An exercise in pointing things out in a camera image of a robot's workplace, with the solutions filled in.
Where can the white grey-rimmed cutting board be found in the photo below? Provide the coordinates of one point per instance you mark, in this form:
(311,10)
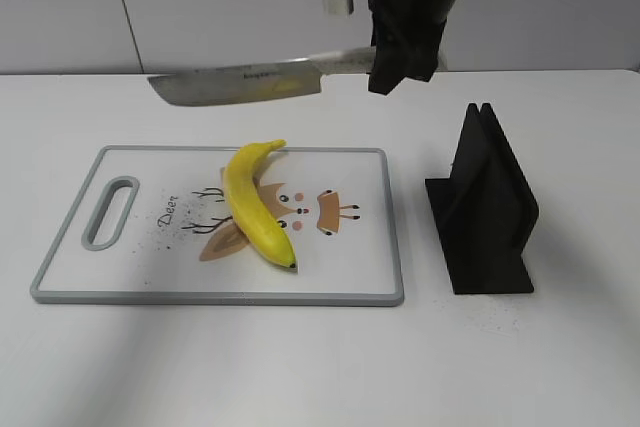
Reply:
(150,225)

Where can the kitchen knife white handle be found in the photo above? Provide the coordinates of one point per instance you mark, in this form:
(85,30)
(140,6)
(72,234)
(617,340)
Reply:
(259,82)

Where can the yellow plastic banana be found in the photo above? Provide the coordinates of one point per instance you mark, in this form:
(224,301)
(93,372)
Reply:
(249,211)

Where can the black knife stand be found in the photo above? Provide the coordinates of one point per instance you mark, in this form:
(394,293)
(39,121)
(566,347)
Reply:
(484,210)

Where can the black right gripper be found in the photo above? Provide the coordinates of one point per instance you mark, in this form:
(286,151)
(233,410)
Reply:
(407,36)

